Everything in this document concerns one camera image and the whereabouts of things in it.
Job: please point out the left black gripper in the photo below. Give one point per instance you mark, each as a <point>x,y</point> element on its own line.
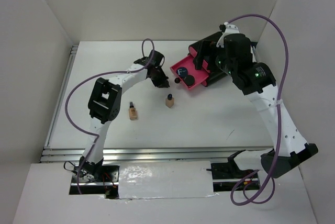
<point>163,78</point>

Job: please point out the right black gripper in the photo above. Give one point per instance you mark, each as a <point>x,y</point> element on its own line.
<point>203,48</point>

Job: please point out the black drawer organizer case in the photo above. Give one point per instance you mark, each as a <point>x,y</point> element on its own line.
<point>213,76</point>

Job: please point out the pink top drawer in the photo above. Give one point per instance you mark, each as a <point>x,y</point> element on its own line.
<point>197,61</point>

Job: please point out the pink drawer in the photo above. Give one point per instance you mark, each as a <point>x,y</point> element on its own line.
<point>200,75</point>
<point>197,61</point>

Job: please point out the blue lid F powder jar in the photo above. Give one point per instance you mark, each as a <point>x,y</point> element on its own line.
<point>182,72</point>

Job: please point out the black lid powder jar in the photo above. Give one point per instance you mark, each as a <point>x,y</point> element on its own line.
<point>189,80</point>

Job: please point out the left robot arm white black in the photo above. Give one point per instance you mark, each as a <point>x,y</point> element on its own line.
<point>104,106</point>

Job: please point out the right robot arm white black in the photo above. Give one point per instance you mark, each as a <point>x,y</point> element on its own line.
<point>256,81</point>

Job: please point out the square foundation bottle black cap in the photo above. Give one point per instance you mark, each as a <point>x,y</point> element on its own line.
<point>169,101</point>

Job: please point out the BB foundation pump bottle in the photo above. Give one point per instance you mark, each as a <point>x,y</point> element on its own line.
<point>133,115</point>

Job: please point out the white foil-taped board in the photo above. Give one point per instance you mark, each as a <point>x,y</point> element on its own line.
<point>153,180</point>

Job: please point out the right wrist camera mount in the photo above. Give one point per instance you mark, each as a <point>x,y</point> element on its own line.
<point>226,29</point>

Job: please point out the aluminium left rail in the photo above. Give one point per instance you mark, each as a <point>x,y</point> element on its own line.
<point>64,84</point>

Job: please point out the aluminium rail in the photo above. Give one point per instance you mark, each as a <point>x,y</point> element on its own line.
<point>215,154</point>
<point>64,84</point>

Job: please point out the aluminium front rail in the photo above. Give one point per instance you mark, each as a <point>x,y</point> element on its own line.
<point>215,154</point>

